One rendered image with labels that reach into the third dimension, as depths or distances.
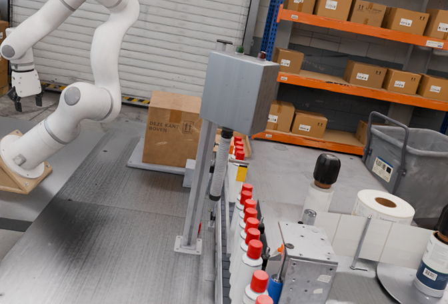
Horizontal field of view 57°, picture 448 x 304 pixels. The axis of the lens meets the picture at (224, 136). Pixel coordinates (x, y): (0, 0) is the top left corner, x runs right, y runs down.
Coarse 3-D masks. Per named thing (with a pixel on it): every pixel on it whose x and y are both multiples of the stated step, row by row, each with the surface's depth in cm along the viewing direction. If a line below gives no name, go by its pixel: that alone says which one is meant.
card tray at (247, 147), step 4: (220, 132) 247; (236, 132) 247; (216, 136) 244; (220, 136) 245; (240, 136) 248; (244, 136) 248; (216, 140) 237; (232, 140) 242; (244, 140) 246; (248, 140) 236; (244, 144) 239; (248, 144) 232; (216, 148) 224; (244, 148) 233; (248, 148) 230; (248, 152) 227; (248, 156) 222
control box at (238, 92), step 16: (208, 64) 110; (224, 64) 107; (240, 64) 104; (256, 64) 102; (272, 64) 105; (208, 80) 111; (224, 80) 108; (240, 80) 105; (256, 80) 102; (272, 80) 107; (208, 96) 112; (224, 96) 109; (240, 96) 106; (256, 96) 103; (272, 96) 110; (208, 112) 112; (224, 112) 110; (240, 112) 107; (256, 112) 105; (240, 128) 108; (256, 128) 108
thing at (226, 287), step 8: (224, 200) 158; (224, 208) 152; (232, 208) 154; (224, 216) 147; (232, 216) 148; (224, 224) 142; (224, 232) 137; (224, 240) 132; (224, 248) 128; (224, 256) 124; (224, 264) 120; (224, 272) 117; (224, 280) 114; (224, 288) 110; (224, 296) 108
